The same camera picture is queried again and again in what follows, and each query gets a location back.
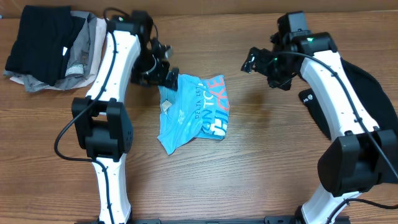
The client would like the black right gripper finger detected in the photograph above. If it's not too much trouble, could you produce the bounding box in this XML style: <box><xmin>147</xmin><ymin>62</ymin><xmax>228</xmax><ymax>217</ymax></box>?
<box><xmin>248</xmin><ymin>47</ymin><xmax>273</xmax><ymax>59</ymax></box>
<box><xmin>241</xmin><ymin>51</ymin><xmax>259</xmax><ymax>73</ymax></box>

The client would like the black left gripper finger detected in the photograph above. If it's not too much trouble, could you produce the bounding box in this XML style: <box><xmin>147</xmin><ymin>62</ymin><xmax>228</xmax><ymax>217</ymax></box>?
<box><xmin>164</xmin><ymin>67</ymin><xmax>179</xmax><ymax>91</ymax></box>
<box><xmin>160</xmin><ymin>45</ymin><xmax>174</xmax><ymax>60</ymax></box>

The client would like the light blue printed t-shirt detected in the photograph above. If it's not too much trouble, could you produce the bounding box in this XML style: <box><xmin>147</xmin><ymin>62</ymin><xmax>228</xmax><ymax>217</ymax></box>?
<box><xmin>157</xmin><ymin>74</ymin><xmax>230</xmax><ymax>155</ymax></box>

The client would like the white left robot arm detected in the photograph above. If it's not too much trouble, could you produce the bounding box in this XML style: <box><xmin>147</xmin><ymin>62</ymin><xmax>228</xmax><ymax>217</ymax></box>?
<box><xmin>72</xmin><ymin>15</ymin><xmax>178</xmax><ymax>223</ymax></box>

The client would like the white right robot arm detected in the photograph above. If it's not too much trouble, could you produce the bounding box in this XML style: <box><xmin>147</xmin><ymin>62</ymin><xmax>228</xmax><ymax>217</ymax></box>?
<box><xmin>241</xmin><ymin>32</ymin><xmax>397</xmax><ymax>223</ymax></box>

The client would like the grey folded garment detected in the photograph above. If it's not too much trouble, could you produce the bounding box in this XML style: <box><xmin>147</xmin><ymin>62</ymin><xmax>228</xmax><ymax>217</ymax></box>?
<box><xmin>3</xmin><ymin>11</ymin><xmax>97</xmax><ymax>93</ymax></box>

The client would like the black garment on right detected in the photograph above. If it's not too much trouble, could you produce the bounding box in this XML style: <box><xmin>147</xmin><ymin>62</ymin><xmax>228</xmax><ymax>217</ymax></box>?
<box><xmin>298</xmin><ymin>60</ymin><xmax>397</xmax><ymax>139</ymax></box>

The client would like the black folded garment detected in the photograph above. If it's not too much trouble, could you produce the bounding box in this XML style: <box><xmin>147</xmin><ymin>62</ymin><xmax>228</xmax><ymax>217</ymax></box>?
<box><xmin>5</xmin><ymin>6</ymin><xmax>86</xmax><ymax>86</ymax></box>

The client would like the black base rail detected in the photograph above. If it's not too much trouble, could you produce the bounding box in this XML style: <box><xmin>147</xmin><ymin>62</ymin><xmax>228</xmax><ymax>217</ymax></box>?
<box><xmin>130</xmin><ymin>215</ymin><xmax>351</xmax><ymax>224</ymax></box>

